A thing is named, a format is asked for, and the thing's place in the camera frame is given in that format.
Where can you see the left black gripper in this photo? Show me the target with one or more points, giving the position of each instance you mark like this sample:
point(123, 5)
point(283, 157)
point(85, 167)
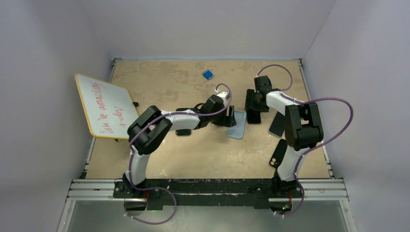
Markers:
point(226, 121)

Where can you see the black phone with camera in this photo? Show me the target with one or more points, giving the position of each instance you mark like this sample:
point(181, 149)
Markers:
point(253, 117)

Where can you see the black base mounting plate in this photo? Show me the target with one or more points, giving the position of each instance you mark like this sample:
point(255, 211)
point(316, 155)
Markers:
point(256, 193)

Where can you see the black phone right side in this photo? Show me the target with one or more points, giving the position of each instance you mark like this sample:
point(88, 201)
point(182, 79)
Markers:
point(277, 126)

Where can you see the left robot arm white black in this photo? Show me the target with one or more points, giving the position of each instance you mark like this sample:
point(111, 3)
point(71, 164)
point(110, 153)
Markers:
point(148, 131)

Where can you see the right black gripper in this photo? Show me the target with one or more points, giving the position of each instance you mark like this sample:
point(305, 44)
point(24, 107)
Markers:
point(250, 94)

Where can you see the white whiteboard yellow frame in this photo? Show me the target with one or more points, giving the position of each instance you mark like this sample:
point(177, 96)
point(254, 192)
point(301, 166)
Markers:
point(108, 108)

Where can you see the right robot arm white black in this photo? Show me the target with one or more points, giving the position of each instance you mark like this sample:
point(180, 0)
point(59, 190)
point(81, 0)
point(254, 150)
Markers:
point(300, 121)

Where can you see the blue eraser block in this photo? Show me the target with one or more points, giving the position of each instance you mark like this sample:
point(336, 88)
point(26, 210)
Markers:
point(207, 74)

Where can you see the aluminium frame rail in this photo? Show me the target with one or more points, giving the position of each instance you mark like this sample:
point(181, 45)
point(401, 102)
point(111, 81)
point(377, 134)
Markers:
point(333, 190)

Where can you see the light blue phone case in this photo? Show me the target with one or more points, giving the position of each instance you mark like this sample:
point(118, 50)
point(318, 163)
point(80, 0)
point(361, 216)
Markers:
point(237, 131)

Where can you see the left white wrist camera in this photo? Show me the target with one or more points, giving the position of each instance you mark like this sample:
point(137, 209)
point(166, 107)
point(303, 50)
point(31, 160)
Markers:
point(224, 95)

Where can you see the black phone case right edge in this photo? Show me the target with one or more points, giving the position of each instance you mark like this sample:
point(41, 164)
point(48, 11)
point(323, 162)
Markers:
point(278, 154)

